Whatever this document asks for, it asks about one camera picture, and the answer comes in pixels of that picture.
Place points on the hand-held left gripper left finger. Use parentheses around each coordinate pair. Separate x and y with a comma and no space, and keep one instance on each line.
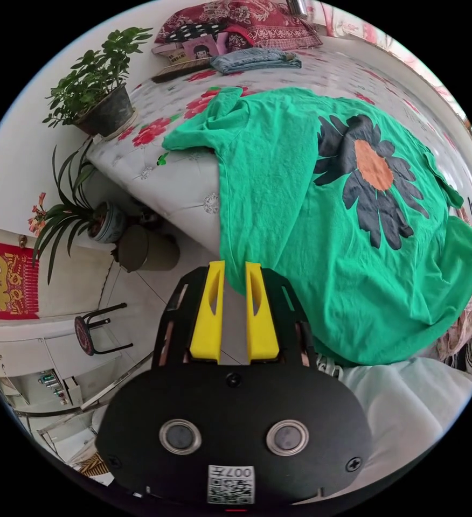
(205,323)

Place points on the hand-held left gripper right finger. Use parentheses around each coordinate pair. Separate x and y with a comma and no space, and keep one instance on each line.
(264,327)

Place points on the green shirt with flower print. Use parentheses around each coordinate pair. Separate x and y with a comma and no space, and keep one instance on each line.
(280,181)

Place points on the grey round bin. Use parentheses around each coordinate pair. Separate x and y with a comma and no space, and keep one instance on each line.
(147,248)

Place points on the black stool with red seat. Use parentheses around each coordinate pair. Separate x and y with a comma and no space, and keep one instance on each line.
(83,335)

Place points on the long-leaved plant in patterned pot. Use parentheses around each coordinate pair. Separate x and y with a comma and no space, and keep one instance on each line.
(108,226)

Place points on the person's body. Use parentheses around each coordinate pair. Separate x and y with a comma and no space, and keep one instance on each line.
(401,404)

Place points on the white cupboard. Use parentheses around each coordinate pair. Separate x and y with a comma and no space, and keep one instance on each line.
(26,355)

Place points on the leafy plant in dark pot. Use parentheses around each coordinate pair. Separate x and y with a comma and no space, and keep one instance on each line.
(106,111)

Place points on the bed with floral sheet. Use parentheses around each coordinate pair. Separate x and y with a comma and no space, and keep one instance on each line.
(341,72)

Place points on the folded blue jeans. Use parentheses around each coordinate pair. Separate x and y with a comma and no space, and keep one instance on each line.
(252,60)

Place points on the small carton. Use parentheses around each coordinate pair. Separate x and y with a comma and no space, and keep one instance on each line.
(167,53)

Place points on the pink book with cartoon girl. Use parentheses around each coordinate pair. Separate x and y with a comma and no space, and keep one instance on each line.
(199,50)

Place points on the black dotted cushion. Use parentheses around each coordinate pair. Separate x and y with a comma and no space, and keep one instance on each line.
(191,32)

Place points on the red patterned pillow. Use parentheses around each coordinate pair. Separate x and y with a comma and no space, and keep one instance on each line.
(268,24)

